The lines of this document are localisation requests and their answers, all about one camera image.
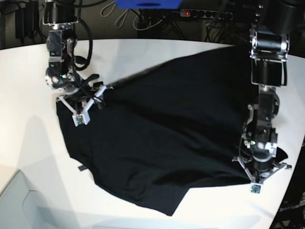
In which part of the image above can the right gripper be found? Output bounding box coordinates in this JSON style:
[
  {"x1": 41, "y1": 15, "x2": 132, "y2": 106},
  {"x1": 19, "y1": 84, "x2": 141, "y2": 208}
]
[{"x1": 55, "y1": 81, "x2": 113, "y2": 117}]

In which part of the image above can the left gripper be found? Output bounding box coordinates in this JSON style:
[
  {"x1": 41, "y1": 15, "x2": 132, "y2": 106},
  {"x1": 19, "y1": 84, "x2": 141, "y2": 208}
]
[{"x1": 232, "y1": 153, "x2": 292, "y2": 186}]

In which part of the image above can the black t-shirt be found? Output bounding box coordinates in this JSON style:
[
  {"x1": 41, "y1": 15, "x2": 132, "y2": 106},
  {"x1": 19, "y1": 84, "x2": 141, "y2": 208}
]
[{"x1": 55, "y1": 44, "x2": 289, "y2": 217}]

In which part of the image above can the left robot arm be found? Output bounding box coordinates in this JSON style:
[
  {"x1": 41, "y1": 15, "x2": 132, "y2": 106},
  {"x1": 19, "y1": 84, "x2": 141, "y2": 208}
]
[{"x1": 233, "y1": 0, "x2": 305, "y2": 193}]

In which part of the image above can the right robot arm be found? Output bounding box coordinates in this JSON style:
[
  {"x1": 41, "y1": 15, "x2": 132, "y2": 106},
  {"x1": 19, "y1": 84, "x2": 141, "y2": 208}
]
[{"x1": 43, "y1": 0, "x2": 107, "y2": 125}]

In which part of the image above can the black box on floor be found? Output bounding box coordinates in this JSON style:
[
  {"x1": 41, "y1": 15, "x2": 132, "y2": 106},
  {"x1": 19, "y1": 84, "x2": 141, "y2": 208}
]
[{"x1": 15, "y1": 0, "x2": 39, "y2": 39}]

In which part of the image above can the blue box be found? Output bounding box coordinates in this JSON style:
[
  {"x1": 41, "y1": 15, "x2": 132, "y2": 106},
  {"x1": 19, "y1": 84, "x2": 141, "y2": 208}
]
[{"x1": 116, "y1": 0, "x2": 182, "y2": 9}]

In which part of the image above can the black power strip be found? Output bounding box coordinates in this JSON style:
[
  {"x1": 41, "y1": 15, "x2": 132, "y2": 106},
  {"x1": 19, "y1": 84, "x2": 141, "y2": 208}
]
[{"x1": 179, "y1": 9, "x2": 234, "y2": 21}]

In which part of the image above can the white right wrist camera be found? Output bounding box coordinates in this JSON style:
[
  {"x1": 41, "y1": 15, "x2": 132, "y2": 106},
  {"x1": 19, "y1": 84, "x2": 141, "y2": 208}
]
[{"x1": 72, "y1": 112, "x2": 91, "y2": 127}]

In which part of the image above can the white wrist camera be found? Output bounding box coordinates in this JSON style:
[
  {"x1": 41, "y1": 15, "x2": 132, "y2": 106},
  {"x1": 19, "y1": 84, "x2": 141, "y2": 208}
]
[
  {"x1": 250, "y1": 182, "x2": 263, "y2": 194},
  {"x1": 72, "y1": 112, "x2": 91, "y2": 127}
]

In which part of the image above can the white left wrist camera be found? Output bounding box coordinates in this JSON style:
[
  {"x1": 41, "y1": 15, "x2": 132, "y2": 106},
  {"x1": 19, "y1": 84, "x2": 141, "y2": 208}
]
[{"x1": 250, "y1": 182, "x2": 263, "y2": 194}]

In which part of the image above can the white cable loop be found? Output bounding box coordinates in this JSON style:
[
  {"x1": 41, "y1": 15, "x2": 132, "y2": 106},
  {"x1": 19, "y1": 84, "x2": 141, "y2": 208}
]
[{"x1": 100, "y1": 4, "x2": 134, "y2": 28}]

